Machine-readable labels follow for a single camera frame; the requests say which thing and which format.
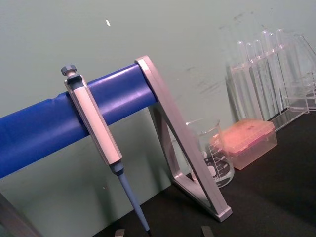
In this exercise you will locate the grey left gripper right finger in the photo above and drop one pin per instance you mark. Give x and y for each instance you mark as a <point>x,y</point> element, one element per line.
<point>206,232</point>

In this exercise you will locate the small clear acrylic holder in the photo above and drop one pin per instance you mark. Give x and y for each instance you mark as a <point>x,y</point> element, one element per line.
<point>300,105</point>

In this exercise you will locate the silver triangular stand frame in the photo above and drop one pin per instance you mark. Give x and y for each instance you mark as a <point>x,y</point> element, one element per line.
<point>11,219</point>
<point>172,123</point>

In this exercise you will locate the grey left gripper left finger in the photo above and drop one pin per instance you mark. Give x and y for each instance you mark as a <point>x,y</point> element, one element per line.
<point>120,233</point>

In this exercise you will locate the clear glass beaker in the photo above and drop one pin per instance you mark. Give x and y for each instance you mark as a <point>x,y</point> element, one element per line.
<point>219,165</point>

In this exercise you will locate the blue stand bar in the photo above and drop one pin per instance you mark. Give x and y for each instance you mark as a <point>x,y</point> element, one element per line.
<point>42,128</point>

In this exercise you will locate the white and blue pipette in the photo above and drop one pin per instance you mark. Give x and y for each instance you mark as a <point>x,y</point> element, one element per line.
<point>95,123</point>

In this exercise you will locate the clear test tube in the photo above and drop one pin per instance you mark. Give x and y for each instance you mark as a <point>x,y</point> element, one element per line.
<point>273,49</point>
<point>267,49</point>
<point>259,61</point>
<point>251,66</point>
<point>282,44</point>
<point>241,64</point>

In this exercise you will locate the black table cloth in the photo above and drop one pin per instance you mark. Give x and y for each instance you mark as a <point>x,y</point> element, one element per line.
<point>266,197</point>

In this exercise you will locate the orange pipette tip box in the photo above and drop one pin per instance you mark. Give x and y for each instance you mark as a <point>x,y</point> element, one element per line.
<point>247,143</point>

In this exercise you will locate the clear acrylic test tube rack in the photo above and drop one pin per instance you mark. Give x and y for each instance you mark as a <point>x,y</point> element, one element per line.
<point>249,81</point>

